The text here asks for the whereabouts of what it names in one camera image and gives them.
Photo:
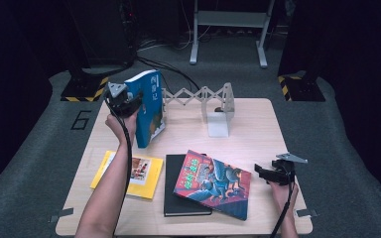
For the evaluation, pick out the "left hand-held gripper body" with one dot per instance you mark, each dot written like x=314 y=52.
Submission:
x=119 y=100

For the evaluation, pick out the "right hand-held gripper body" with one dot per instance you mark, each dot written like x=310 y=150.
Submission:
x=284 y=172

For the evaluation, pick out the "thick blue book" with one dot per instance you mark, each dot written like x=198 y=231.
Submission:
x=149 y=112

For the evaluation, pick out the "red and blue illustrated book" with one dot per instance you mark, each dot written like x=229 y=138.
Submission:
x=211 y=185

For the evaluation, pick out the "grey expandable metal book rack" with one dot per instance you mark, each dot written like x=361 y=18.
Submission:
x=218 y=127

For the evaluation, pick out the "yellow book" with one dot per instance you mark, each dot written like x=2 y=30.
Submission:
x=149 y=180

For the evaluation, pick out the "black hardcover book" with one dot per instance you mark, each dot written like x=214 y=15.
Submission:
x=172 y=185

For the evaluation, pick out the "person's left hand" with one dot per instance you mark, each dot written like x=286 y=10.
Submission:
x=122 y=127

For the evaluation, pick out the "person's right hand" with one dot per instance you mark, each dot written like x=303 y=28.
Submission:
x=282 y=196

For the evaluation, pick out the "black yellow striped stand base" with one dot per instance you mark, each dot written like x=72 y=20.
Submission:
x=79 y=89
x=302 y=91

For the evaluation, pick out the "grey tape piece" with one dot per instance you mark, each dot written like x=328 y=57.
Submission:
x=61 y=214
x=306 y=213

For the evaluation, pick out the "black cabinet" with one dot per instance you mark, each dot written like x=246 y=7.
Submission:
x=102 y=33

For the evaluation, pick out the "small dark object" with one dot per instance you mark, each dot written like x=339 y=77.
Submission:
x=218 y=109

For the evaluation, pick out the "white metal stand frame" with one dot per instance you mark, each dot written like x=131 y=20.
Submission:
x=231 y=18

